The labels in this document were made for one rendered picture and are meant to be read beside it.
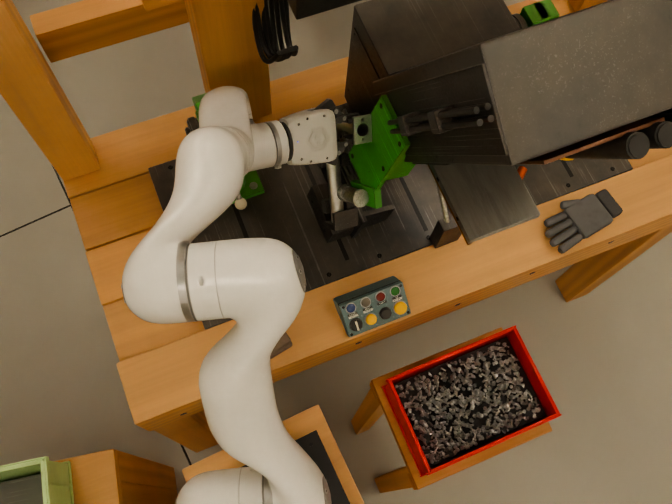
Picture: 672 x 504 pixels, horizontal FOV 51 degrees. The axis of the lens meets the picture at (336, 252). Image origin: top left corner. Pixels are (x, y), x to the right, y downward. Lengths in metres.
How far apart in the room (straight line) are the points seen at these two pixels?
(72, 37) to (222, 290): 0.79
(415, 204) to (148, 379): 0.72
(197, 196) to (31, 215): 1.94
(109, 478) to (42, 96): 0.81
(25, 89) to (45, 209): 1.35
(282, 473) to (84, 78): 2.24
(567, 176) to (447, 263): 0.38
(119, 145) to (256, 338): 0.99
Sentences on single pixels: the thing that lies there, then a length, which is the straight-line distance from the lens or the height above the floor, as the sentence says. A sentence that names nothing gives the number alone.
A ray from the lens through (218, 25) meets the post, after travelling 1.45.
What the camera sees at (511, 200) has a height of 1.13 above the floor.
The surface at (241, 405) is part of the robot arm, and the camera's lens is 0.95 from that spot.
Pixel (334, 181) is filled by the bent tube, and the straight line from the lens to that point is 1.53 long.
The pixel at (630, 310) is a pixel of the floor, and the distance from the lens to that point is 2.77.
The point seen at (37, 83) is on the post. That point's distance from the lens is 1.46.
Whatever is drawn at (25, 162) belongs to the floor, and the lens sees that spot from 2.89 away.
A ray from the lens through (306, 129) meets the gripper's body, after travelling 1.33.
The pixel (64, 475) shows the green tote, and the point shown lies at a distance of 1.64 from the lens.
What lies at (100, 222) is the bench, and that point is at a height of 0.88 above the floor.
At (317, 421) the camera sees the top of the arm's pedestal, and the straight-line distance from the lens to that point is 1.57.
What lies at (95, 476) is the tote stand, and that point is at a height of 0.79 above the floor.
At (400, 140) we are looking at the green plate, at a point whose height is 1.26.
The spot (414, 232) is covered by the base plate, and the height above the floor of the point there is 0.90.
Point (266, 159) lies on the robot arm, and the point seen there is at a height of 1.26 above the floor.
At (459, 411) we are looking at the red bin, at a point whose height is 0.89.
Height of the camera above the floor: 2.41
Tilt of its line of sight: 70 degrees down
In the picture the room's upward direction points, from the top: 8 degrees clockwise
